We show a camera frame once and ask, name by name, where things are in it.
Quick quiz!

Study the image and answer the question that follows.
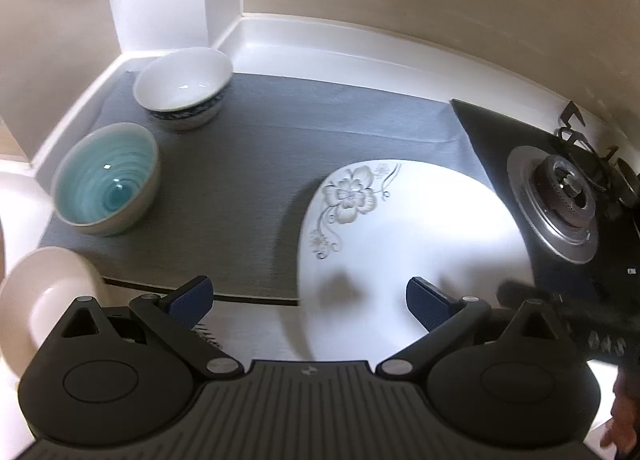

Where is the teal glazed bowl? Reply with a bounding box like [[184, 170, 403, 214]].
[[51, 123, 160, 237]]

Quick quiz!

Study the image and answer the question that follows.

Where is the white bowl blue pattern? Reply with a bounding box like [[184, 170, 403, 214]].
[[132, 47, 233, 131]]

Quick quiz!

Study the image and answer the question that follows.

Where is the person's right hand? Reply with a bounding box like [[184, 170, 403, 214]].
[[600, 367, 639, 458]]

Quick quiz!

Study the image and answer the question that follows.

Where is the patterned white dish cloth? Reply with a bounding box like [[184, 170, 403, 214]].
[[195, 301, 314, 367]]

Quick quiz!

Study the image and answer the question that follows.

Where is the grey counter mat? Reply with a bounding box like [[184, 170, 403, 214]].
[[41, 72, 488, 301]]

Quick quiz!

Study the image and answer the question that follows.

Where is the black gas stove top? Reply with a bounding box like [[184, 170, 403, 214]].
[[449, 98, 640, 341]]

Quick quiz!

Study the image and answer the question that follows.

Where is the black pot support grate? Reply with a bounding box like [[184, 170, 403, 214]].
[[555, 101, 639, 223]]

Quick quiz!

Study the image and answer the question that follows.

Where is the gas burner with metal ring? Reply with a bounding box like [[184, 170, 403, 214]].
[[506, 146, 599, 265]]

